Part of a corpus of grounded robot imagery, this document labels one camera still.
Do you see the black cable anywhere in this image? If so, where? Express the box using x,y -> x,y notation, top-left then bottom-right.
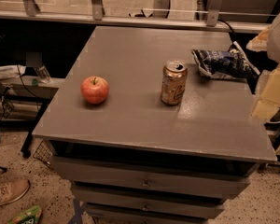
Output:
218,19 -> 261,77

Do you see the orange soda can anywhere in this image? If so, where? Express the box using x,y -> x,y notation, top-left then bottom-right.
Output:
161,60 -> 188,105

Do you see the grey drawer cabinet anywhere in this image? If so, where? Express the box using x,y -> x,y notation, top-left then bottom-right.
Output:
32,25 -> 278,224

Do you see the metal window frame rail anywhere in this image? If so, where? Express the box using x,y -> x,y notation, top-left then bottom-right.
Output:
0,0 -> 269,34

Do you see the red apple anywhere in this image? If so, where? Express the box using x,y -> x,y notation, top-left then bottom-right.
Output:
80,77 -> 109,105

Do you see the green snack package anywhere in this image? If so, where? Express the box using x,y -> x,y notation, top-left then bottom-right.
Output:
7,205 -> 42,224

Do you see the low side bench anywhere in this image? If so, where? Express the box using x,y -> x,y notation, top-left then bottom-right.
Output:
0,76 -> 64,159

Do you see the blue chip bag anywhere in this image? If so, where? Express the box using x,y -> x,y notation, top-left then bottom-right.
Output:
191,49 -> 259,79

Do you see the grey drawer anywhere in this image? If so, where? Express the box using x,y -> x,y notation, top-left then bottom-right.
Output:
49,156 -> 250,199
71,185 -> 224,219
84,203 -> 209,224

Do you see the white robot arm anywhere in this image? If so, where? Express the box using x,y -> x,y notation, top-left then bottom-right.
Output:
246,13 -> 280,121

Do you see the clear plastic bottle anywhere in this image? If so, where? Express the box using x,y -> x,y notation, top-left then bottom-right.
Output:
35,65 -> 51,83

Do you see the top grey drawer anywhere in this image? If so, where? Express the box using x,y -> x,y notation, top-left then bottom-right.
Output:
49,156 -> 250,199

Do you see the middle grey drawer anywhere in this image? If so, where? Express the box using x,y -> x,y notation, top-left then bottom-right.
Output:
71,185 -> 224,219

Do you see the wire mesh basket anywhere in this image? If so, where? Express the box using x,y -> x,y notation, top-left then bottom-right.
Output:
33,141 -> 52,166

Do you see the bottom grey drawer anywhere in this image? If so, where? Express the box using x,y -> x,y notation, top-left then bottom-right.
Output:
84,203 -> 209,224

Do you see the tan sneaker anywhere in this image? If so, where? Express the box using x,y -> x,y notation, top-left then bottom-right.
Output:
0,179 -> 30,206

